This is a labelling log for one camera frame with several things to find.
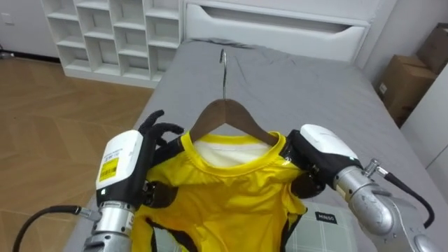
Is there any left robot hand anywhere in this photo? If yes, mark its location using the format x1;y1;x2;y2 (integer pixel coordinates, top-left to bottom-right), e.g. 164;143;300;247
95;109;186;211

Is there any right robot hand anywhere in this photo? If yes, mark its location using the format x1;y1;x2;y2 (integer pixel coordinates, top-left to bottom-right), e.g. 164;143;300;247
279;123;364;200

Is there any yellow shirt with black trim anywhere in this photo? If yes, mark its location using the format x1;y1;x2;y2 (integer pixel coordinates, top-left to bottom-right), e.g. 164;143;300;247
131;131;309;252

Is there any brown wooden clothes hanger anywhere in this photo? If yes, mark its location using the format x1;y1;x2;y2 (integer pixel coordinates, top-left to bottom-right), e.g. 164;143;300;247
188;48;279;147

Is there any grey bed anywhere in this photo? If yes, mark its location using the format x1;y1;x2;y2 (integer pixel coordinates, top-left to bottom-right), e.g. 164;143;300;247
62;37;448;252

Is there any brown cardboard box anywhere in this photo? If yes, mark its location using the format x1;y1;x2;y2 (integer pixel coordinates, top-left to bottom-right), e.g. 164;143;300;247
376;54;438;129
416;22;448;76

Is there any white shelf unit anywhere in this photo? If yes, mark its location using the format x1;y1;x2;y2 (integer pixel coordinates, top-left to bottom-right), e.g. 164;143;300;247
40;0;185;89

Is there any white headboard cabinet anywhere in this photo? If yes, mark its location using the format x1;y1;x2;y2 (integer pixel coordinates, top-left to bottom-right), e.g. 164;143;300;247
181;0;372;64

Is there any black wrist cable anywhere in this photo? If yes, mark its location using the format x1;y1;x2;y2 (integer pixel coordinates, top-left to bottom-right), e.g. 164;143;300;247
363;158;435;230
12;205;102;252

